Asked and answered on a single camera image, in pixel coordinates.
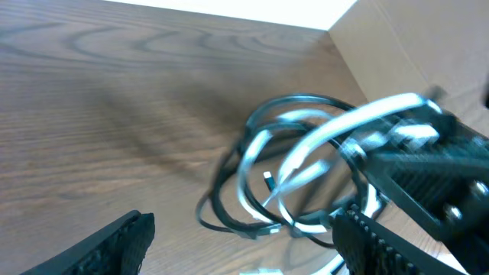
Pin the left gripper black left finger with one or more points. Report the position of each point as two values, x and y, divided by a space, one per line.
119 248

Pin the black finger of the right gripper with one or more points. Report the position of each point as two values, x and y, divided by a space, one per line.
435 169

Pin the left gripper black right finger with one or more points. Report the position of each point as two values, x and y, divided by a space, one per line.
369 248

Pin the cardboard box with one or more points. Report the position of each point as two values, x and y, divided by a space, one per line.
401 46

